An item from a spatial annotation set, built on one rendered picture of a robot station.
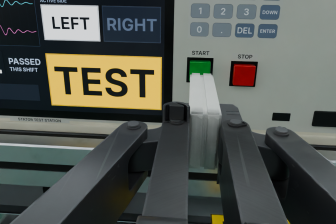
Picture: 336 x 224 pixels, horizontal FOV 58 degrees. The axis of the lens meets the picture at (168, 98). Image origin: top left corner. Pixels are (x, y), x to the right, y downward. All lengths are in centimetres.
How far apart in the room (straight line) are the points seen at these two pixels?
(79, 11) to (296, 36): 18
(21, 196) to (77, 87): 30
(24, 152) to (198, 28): 19
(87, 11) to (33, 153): 14
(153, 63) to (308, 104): 14
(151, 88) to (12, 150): 14
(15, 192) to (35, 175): 24
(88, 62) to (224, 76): 12
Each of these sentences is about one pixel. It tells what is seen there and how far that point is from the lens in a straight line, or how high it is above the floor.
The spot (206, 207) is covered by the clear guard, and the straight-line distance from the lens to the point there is 29.
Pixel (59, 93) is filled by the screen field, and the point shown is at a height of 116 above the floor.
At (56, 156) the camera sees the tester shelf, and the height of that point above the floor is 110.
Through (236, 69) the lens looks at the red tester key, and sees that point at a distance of 27.
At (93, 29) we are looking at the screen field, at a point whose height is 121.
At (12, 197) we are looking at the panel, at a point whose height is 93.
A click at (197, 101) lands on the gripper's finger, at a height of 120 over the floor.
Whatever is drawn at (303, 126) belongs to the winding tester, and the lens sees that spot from 31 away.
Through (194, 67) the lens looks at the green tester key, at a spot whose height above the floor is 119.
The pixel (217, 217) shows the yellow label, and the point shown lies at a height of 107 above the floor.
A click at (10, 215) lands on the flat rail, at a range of 35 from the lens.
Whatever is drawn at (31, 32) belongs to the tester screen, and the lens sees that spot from 30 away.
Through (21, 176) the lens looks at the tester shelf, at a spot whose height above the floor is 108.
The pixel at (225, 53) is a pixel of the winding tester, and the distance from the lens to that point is 27.
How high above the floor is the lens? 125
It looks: 20 degrees down
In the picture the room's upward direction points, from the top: 1 degrees clockwise
